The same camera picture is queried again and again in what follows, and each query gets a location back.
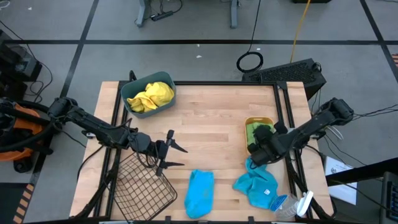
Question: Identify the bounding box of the grey desk leg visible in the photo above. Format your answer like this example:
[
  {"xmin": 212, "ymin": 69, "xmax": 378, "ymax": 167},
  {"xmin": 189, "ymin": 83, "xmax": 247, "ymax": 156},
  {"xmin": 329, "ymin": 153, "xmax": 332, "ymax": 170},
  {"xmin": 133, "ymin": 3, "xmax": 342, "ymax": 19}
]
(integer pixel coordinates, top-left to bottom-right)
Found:
[
  {"xmin": 136, "ymin": 0, "xmax": 150, "ymax": 27},
  {"xmin": 229, "ymin": 0, "xmax": 239, "ymax": 29}
]

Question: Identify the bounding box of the black equipment stack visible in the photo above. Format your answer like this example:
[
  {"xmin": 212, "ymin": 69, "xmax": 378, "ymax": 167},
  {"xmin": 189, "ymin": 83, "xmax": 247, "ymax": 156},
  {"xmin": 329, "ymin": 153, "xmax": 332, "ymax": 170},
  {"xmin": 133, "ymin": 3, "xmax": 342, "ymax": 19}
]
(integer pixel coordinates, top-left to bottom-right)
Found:
[{"xmin": 0, "ymin": 29, "xmax": 44, "ymax": 102}]

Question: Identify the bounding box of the orange and black vacuum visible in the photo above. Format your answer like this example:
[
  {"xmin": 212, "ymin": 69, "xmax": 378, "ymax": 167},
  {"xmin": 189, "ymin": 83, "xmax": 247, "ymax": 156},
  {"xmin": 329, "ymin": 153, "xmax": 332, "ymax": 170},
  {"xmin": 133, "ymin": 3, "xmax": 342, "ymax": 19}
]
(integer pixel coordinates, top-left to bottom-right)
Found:
[{"xmin": 0, "ymin": 96, "xmax": 62, "ymax": 174}]

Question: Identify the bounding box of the green microfiber towel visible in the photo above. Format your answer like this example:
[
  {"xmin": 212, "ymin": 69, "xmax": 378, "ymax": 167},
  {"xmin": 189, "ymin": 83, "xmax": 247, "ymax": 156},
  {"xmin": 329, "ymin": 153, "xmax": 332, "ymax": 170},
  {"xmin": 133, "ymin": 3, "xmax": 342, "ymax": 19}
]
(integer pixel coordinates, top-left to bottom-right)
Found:
[{"xmin": 246, "ymin": 121, "xmax": 276, "ymax": 147}]

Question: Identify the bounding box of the clear spray bottle white trigger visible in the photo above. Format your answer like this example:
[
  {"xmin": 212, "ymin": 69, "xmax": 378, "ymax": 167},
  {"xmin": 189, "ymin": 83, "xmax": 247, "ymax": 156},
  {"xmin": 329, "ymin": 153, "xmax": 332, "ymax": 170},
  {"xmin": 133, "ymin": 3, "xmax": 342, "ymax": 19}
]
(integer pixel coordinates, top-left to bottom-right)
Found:
[{"xmin": 269, "ymin": 190, "xmax": 314, "ymax": 220}]

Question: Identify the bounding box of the black computer tower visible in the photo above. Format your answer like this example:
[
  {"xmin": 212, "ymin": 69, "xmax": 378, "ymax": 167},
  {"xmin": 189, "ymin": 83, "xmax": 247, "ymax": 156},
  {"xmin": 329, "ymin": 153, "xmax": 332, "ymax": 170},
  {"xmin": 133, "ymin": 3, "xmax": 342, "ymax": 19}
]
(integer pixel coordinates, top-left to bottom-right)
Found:
[{"xmin": 242, "ymin": 58, "xmax": 327, "ymax": 100}]

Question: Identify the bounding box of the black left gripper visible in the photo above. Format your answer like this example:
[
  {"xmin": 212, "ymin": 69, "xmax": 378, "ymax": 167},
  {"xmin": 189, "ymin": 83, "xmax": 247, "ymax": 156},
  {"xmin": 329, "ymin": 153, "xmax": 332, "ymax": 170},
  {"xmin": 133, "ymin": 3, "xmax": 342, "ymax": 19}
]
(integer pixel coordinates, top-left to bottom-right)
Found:
[{"xmin": 146, "ymin": 129, "xmax": 189, "ymax": 177}]

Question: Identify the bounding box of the yellow hanging cable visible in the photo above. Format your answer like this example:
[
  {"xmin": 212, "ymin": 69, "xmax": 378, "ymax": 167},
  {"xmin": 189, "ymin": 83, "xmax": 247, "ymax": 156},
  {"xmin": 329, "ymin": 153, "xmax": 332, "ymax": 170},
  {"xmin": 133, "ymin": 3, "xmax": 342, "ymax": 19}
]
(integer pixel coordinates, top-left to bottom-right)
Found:
[{"xmin": 289, "ymin": 0, "xmax": 312, "ymax": 63}]

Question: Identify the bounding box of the blue microfiber towel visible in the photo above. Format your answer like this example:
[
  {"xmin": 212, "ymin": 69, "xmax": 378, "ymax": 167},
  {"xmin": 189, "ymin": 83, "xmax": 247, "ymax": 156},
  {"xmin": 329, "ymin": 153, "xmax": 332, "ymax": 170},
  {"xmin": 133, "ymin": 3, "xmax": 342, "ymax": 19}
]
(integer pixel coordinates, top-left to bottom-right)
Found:
[
  {"xmin": 183, "ymin": 169, "xmax": 215, "ymax": 220},
  {"xmin": 232, "ymin": 156, "xmax": 280, "ymax": 210}
]

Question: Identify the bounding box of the grey device with keys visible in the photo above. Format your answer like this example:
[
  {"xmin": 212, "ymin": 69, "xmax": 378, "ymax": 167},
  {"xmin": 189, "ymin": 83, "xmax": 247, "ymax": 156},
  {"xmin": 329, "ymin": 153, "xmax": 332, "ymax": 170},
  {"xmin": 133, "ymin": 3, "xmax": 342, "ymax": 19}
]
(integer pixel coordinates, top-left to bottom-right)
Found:
[{"xmin": 379, "ymin": 170, "xmax": 398, "ymax": 224}]

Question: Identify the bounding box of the black metal table frame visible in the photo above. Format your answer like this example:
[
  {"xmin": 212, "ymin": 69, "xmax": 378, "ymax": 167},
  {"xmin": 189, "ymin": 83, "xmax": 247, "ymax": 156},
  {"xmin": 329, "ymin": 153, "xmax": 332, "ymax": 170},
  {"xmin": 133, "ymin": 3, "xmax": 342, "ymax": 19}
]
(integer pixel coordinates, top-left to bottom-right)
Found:
[{"xmin": 70, "ymin": 70, "xmax": 338, "ymax": 224}]

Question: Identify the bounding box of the yellow microfiber towel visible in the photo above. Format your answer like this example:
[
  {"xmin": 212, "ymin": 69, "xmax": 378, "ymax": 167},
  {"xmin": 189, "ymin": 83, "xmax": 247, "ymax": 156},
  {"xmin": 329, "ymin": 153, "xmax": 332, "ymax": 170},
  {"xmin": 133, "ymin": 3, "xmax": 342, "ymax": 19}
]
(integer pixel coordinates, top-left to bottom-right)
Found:
[{"xmin": 126, "ymin": 81, "xmax": 175, "ymax": 113}]

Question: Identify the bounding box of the white printed paper sheet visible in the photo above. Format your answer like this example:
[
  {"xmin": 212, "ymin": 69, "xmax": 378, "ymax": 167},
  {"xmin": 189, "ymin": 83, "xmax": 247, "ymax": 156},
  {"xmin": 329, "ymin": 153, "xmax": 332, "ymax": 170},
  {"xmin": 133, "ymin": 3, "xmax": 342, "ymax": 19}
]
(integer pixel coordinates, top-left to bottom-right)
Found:
[{"xmin": 324, "ymin": 155, "xmax": 358, "ymax": 206}]

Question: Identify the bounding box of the black power strip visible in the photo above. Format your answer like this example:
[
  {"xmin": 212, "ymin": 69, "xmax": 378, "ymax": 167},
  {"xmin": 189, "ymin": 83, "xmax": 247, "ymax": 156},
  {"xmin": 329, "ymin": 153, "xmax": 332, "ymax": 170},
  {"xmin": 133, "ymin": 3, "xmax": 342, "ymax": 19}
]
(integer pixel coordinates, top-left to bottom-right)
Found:
[{"xmin": 150, "ymin": 11, "xmax": 174, "ymax": 22}]

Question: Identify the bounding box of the black hanging cable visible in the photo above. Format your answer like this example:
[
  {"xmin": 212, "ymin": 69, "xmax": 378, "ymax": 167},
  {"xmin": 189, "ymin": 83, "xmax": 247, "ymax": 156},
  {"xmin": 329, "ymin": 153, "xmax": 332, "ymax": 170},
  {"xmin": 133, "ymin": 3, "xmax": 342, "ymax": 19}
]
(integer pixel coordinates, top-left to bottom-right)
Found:
[{"xmin": 236, "ymin": 0, "xmax": 264, "ymax": 74}]

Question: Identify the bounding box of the black metal beam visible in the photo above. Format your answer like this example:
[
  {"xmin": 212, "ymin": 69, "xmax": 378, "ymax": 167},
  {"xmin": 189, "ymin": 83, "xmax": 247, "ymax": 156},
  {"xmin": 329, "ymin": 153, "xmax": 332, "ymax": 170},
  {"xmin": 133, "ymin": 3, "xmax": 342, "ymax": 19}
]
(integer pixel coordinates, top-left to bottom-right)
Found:
[{"xmin": 325, "ymin": 157, "xmax": 398, "ymax": 187}]

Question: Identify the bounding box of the orange-yellow plastic basket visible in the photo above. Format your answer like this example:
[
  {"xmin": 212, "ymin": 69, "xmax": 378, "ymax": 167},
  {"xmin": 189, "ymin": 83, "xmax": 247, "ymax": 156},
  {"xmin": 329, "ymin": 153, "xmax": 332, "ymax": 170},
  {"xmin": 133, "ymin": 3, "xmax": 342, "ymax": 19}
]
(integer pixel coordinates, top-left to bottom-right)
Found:
[{"xmin": 244, "ymin": 116, "xmax": 276, "ymax": 156}]

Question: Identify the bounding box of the black wire basket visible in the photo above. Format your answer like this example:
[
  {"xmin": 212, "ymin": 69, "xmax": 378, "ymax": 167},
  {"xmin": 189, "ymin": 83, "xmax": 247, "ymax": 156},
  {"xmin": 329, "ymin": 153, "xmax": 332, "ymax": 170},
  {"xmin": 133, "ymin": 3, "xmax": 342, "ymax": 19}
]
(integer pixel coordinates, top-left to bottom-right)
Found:
[{"xmin": 113, "ymin": 151, "xmax": 178, "ymax": 222}]

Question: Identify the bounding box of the grey-green plastic basket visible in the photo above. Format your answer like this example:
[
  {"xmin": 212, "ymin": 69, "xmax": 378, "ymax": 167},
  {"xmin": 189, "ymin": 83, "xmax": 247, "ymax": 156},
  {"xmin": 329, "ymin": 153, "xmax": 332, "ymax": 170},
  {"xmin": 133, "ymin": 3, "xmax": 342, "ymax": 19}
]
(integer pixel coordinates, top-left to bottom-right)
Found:
[{"xmin": 120, "ymin": 71, "xmax": 177, "ymax": 119}]

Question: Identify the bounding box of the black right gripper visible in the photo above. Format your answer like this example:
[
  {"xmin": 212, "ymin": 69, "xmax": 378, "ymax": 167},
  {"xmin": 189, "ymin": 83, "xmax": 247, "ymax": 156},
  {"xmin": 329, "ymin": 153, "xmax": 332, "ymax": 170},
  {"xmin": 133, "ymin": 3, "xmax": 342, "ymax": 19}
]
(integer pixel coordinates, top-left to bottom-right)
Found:
[{"xmin": 248, "ymin": 123, "xmax": 289, "ymax": 167}]

